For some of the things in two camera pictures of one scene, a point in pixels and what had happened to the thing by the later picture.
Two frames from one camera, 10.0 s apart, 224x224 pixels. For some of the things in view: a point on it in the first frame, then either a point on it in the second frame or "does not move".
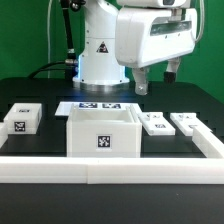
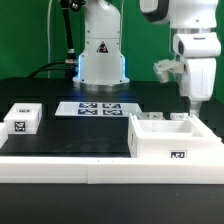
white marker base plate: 64,106 does not move
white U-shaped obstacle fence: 124,170 does not move
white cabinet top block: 24,118 does not move
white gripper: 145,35 → 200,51
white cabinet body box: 103,133 → 172,138
